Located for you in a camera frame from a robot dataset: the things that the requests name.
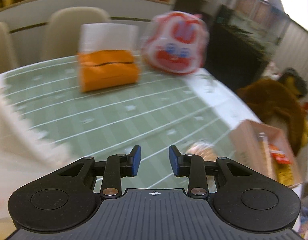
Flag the round bread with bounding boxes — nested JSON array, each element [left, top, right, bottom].
[[185, 141, 216, 158]]

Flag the rabbit face plastic bag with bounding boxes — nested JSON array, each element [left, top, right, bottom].
[[140, 11, 209, 75]]

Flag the yellow snack packets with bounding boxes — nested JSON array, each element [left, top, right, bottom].
[[275, 161, 294, 187]]

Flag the orange tissue pack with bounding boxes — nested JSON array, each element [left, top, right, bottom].
[[78, 23, 140, 93]]

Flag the brown fuzzy blanket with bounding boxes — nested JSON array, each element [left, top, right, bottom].
[[236, 79, 308, 155]]

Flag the red snack packet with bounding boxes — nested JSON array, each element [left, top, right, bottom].
[[268, 143, 292, 165]]

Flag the long biscuit roll pack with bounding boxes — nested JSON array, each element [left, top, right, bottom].
[[258, 132, 274, 179]]

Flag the white paper bag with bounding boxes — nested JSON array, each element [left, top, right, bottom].
[[0, 85, 73, 239]]

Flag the beige dining chair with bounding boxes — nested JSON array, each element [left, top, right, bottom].
[[41, 7, 111, 61]]

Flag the pink cardboard box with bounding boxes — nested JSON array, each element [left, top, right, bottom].
[[230, 120, 303, 187]]

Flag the green checkered tablecloth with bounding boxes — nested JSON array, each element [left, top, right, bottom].
[[1, 52, 240, 190]]

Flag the glass fish tank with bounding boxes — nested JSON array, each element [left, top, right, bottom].
[[205, 0, 290, 91]]

